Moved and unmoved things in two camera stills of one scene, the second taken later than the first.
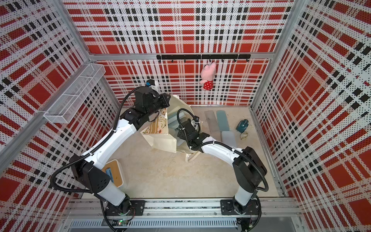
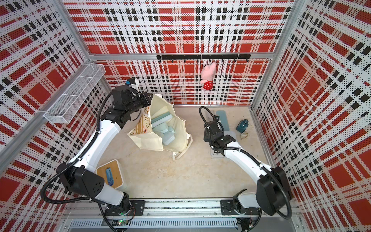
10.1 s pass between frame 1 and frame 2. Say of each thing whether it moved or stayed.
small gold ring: stayed
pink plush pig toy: stayed
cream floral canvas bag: moved
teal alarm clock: stayed
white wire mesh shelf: stayed
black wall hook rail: stayed
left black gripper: moved
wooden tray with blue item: stayed
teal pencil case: stayed
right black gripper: moved
